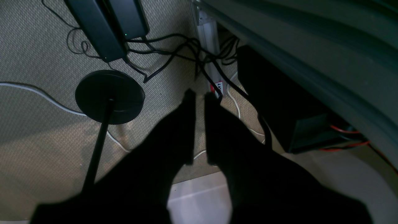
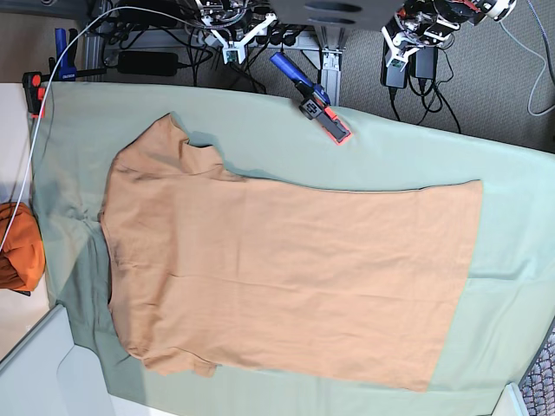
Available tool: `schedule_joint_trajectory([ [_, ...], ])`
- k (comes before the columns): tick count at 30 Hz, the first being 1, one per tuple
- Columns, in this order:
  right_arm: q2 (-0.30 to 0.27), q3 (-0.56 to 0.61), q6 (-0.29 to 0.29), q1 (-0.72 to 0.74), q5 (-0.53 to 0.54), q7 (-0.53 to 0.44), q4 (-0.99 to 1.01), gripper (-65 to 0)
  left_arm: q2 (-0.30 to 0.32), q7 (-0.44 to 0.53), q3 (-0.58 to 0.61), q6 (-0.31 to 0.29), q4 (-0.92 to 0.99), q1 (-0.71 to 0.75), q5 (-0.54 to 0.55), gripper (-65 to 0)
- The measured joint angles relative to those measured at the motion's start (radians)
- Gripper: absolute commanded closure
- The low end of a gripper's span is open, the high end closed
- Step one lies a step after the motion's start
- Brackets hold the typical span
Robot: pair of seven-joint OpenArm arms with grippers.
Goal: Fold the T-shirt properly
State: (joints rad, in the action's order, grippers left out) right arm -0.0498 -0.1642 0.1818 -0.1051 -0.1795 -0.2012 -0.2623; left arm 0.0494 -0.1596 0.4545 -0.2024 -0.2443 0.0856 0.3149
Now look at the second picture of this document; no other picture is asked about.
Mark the tan orange T-shirt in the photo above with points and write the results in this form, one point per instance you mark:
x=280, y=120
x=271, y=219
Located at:
x=211, y=268

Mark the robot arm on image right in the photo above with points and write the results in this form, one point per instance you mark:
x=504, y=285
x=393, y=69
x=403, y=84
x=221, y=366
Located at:
x=430, y=23

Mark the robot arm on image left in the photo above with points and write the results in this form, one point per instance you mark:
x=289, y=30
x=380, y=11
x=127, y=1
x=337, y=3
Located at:
x=231, y=26

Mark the blue orange bar clamp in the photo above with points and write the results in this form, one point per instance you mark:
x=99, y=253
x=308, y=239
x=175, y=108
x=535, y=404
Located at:
x=316, y=103

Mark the black power adapter pair left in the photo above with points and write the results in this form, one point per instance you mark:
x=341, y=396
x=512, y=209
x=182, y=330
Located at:
x=392, y=76

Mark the black power adapter pair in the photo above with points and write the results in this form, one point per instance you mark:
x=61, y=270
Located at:
x=424, y=64
x=392, y=76

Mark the black power strip with plugs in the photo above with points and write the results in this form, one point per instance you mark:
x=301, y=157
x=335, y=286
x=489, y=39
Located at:
x=280, y=34

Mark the black power brick left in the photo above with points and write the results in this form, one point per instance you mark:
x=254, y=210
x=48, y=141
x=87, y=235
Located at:
x=148, y=63

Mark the black power adapter pair right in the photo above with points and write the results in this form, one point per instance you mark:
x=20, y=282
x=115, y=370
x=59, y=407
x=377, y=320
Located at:
x=424, y=64

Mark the light green table cloth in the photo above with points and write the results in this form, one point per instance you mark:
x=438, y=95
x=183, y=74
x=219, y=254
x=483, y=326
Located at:
x=504, y=312

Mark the folded dark orange garment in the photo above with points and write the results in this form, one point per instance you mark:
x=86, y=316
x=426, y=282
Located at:
x=22, y=256

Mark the grey plastic bin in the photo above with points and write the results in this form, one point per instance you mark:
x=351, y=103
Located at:
x=46, y=373

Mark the dark patterned mat corner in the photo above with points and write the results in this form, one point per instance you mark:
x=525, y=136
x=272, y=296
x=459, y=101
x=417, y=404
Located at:
x=537, y=386

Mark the aluminium frame post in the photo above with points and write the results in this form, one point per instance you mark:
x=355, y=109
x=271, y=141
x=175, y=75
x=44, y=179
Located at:
x=332, y=41

